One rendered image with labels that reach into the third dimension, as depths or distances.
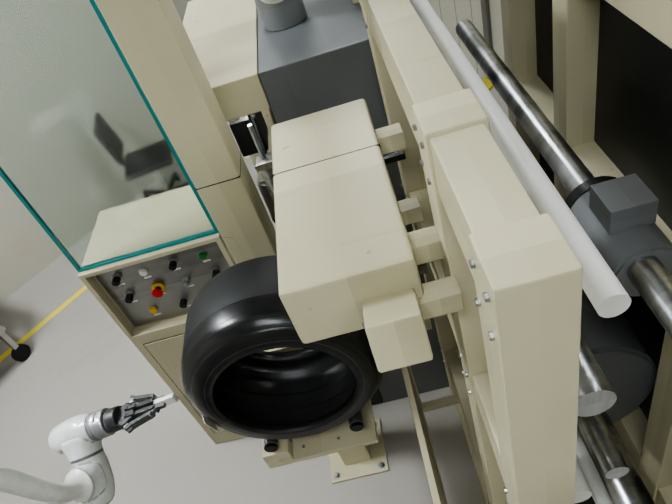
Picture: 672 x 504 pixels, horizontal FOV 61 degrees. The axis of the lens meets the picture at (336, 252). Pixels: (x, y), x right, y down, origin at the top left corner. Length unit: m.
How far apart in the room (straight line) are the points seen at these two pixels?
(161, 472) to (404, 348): 2.38
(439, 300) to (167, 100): 0.83
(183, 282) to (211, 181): 0.79
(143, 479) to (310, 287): 2.38
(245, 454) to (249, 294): 1.64
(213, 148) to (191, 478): 1.97
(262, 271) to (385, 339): 0.66
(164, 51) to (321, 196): 0.52
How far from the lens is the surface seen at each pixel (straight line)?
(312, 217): 1.14
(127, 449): 3.43
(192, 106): 1.51
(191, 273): 2.29
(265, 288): 1.52
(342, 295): 1.03
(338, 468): 2.84
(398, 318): 0.97
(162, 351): 2.56
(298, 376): 2.01
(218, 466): 3.09
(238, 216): 1.68
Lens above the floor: 2.48
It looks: 41 degrees down
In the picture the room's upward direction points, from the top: 20 degrees counter-clockwise
